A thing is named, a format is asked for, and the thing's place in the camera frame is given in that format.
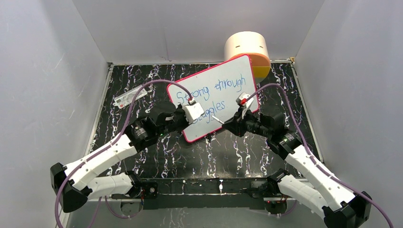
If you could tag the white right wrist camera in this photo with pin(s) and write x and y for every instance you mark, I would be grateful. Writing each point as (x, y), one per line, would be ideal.
(244, 101)

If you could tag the pink-framed whiteboard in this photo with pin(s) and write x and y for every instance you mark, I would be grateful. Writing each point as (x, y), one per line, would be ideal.
(217, 89)

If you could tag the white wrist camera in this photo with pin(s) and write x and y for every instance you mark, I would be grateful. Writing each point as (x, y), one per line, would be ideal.
(244, 101)
(193, 110)

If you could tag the cream and orange cylinder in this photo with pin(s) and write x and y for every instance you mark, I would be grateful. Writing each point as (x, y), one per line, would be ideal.
(254, 45)

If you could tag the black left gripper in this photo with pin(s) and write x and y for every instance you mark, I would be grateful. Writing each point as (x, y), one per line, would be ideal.
(180, 111)

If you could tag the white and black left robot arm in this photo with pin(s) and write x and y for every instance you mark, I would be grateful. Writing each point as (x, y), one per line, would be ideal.
(77, 182)

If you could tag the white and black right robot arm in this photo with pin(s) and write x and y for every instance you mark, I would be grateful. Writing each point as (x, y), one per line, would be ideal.
(336, 205)

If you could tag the white printed label card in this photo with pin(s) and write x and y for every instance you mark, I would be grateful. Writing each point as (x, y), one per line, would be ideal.
(126, 98)

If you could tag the white whiteboard marker pen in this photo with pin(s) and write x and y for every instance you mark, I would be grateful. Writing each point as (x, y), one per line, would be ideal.
(216, 119)

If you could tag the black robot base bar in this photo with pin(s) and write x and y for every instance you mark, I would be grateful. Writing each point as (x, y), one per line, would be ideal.
(213, 193)

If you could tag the black whiteboard stand clip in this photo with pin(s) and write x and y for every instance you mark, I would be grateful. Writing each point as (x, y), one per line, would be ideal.
(209, 137)

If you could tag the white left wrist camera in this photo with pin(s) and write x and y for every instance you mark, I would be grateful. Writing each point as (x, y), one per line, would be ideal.
(193, 110)

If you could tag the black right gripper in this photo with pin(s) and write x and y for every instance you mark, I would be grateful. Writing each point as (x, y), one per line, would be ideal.
(235, 125)

